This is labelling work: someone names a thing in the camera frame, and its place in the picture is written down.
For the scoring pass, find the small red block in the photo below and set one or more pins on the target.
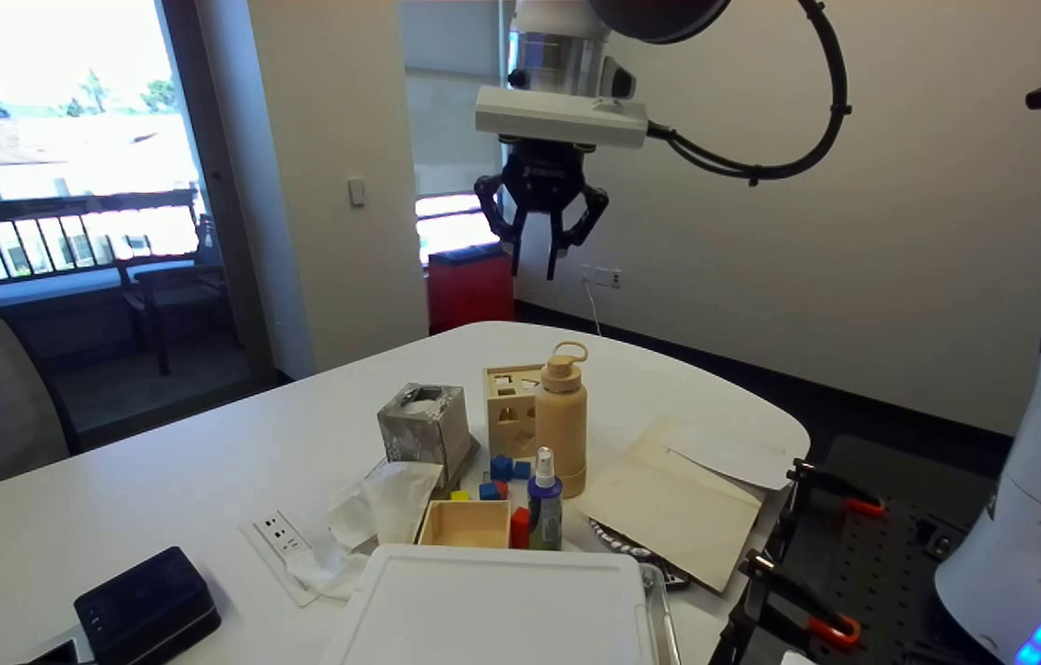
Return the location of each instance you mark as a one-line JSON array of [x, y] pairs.
[[502, 489]]

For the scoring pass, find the glass balcony door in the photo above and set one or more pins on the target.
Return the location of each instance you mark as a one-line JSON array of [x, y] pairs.
[[67, 139]]

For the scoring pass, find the small spray bottle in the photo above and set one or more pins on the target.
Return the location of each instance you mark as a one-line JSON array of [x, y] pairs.
[[545, 513]]

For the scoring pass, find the black device box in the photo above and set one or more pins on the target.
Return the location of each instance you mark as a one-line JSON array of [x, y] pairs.
[[146, 605]]

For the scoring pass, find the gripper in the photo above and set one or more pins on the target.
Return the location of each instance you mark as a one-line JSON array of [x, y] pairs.
[[543, 175]]

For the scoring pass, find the wooden shape sorter cube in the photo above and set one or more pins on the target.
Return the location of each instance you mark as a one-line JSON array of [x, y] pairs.
[[509, 406]]

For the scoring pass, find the white paper sheet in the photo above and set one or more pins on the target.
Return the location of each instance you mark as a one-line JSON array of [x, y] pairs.
[[732, 453]]

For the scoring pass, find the light switch plate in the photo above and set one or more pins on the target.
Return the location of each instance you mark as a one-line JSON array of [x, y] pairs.
[[357, 192]]

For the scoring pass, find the white tissue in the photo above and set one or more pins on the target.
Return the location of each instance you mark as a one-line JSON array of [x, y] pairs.
[[391, 508]]

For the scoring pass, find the black remote control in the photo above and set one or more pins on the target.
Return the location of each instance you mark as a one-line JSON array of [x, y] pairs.
[[640, 554]]

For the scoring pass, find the grey marbled tissue box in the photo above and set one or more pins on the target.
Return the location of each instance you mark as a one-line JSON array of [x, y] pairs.
[[423, 429]]

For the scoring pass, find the clear bin with white lid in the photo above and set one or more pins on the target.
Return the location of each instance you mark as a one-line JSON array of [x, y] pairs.
[[492, 610]]

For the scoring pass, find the window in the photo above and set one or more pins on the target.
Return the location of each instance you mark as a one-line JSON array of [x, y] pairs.
[[446, 139]]

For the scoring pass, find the small open wooden box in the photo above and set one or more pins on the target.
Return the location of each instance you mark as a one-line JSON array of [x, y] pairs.
[[465, 525]]

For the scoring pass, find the red bin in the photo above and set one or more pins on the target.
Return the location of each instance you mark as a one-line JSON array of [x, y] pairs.
[[469, 291]]

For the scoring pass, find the white table power outlet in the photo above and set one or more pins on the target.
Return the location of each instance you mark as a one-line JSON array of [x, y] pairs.
[[280, 540]]

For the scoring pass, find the beige envelope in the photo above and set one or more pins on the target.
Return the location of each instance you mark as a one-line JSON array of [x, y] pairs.
[[668, 513]]

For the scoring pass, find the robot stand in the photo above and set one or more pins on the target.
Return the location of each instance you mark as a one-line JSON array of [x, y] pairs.
[[862, 563]]

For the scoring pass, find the beige water bottle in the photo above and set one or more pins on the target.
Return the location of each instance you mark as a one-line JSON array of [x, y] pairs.
[[562, 434]]

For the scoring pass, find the tall red block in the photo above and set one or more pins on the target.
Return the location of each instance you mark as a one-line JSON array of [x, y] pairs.
[[520, 528]]

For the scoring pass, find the blue block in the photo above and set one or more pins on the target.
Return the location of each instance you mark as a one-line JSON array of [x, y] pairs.
[[501, 467], [489, 491], [522, 470]]

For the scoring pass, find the balcony railing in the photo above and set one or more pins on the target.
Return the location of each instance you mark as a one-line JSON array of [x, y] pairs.
[[40, 208]]

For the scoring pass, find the dark balcony chair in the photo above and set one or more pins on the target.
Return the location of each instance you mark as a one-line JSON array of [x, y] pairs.
[[174, 286]]

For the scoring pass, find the wall socket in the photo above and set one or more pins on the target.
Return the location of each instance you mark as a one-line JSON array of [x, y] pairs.
[[601, 276]]

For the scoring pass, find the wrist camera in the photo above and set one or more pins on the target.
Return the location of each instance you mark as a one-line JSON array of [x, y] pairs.
[[557, 115]]

